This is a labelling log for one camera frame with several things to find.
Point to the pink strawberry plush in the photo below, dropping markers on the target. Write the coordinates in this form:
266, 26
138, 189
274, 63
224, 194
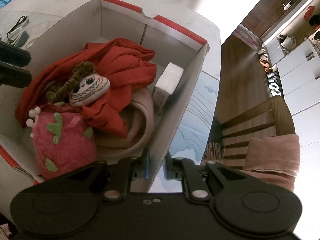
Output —
62, 140

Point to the white wall cabinet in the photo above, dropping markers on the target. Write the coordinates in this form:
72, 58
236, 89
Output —
299, 78

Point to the pink scarf on chair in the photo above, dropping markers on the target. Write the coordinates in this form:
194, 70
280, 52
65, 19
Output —
275, 160

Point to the red cloth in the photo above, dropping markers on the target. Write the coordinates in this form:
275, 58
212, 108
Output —
126, 64

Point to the blue patterned table mat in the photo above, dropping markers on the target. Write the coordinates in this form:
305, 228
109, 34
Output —
193, 131

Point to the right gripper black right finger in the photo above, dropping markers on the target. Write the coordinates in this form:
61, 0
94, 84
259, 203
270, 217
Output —
241, 203

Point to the wooden chair near cabinet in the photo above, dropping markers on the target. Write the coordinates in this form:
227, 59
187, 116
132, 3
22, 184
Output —
228, 141

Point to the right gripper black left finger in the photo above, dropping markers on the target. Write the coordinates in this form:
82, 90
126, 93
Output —
68, 202

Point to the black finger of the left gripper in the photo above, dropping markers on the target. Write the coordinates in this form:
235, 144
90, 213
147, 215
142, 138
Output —
14, 76
14, 56

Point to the pink knitted hat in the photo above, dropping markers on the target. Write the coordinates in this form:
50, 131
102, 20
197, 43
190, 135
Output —
138, 116

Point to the row of shoes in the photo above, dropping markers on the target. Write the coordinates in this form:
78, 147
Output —
273, 78

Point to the cartoon face doll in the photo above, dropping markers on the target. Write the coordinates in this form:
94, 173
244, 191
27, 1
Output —
84, 87

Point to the brown wooden door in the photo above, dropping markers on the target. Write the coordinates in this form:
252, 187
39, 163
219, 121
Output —
266, 14

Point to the red and white cardboard box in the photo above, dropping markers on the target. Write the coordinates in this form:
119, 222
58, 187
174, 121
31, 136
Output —
102, 21

